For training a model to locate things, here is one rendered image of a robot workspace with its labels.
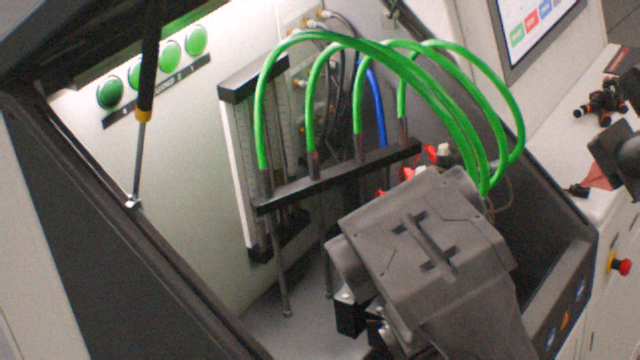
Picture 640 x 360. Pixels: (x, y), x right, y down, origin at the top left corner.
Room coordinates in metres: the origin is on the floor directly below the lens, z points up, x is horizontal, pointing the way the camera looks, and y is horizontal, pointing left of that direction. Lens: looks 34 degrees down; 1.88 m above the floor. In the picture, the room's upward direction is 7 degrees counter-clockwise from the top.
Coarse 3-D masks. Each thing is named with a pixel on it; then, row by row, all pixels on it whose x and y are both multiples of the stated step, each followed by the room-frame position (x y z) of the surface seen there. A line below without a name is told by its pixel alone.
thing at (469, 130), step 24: (336, 48) 1.11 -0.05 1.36; (384, 48) 1.06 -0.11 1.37; (312, 72) 1.14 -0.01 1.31; (312, 96) 1.15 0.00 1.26; (312, 120) 1.16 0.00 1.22; (312, 144) 1.16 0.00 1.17; (480, 144) 0.97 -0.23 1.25; (312, 168) 1.16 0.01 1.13; (480, 168) 0.97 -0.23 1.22; (480, 192) 0.96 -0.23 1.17
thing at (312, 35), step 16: (304, 32) 1.05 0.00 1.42; (320, 32) 1.03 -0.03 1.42; (336, 32) 1.02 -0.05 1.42; (352, 48) 1.00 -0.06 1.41; (368, 48) 0.98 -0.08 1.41; (272, 64) 1.09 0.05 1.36; (384, 64) 0.96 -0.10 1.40; (400, 64) 0.96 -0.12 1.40; (416, 80) 0.94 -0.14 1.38; (256, 96) 1.11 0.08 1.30; (432, 96) 0.93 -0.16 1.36; (256, 112) 1.11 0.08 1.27; (448, 112) 0.92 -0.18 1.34; (256, 128) 1.12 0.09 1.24; (448, 128) 0.91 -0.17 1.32; (256, 144) 1.12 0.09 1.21; (464, 144) 0.89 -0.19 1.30; (464, 160) 0.89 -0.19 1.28
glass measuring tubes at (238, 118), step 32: (256, 64) 1.24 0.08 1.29; (288, 64) 1.26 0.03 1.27; (224, 96) 1.17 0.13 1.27; (224, 128) 1.18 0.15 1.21; (288, 128) 1.26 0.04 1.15; (256, 160) 1.21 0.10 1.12; (288, 160) 1.25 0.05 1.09; (256, 192) 1.17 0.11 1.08; (256, 224) 1.17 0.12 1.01; (288, 224) 1.23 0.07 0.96; (256, 256) 1.17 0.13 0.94
